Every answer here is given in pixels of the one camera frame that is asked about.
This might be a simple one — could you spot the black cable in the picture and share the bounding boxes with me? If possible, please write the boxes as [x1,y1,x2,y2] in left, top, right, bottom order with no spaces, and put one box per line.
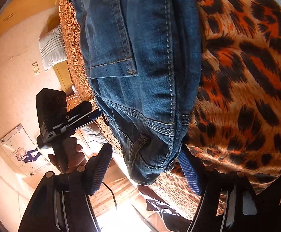
[102,181,118,211]

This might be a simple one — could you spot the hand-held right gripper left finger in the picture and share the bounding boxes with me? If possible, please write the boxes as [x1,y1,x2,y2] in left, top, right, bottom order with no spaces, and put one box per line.
[18,145,112,232]

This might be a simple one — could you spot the wall poster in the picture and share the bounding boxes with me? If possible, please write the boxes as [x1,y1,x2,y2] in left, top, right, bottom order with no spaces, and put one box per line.
[0,124,51,176]

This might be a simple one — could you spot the grey striped pillow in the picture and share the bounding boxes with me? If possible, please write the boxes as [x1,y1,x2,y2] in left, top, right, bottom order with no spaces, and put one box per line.
[38,26,67,72]

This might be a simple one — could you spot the person's left hand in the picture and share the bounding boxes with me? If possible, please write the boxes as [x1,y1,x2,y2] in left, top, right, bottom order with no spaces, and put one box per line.
[47,142,88,174]

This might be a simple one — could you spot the blue denim pants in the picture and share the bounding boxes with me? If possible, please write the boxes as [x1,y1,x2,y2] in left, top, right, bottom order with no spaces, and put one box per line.
[68,0,202,186]

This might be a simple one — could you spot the leopard print bed sheet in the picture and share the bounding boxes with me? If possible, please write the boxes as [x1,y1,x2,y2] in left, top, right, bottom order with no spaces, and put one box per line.
[58,0,281,220]

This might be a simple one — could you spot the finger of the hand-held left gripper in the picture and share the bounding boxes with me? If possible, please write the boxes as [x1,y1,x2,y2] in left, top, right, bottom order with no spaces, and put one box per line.
[74,108,102,132]
[66,101,93,124]

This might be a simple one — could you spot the dark cloth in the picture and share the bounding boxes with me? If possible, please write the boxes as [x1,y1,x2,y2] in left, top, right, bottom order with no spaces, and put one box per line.
[138,186,190,223]

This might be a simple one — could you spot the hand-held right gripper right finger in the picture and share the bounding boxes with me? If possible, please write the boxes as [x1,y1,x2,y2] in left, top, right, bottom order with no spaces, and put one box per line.
[179,145,259,232]

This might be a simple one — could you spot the plain grey pillow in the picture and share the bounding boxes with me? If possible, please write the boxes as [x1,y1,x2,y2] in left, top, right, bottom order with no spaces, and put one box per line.
[82,125,108,147]

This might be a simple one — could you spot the light wooden headboard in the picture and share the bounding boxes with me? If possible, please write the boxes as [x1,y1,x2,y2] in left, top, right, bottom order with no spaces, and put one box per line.
[52,61,71,90]

